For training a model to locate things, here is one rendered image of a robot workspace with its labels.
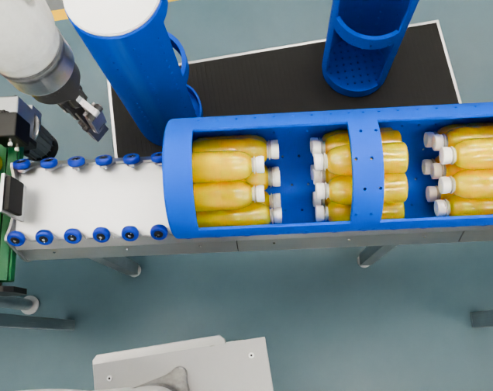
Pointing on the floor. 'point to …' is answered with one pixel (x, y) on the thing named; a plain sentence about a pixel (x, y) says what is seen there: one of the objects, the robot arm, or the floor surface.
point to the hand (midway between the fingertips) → (93, 126)
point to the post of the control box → (27, 322)
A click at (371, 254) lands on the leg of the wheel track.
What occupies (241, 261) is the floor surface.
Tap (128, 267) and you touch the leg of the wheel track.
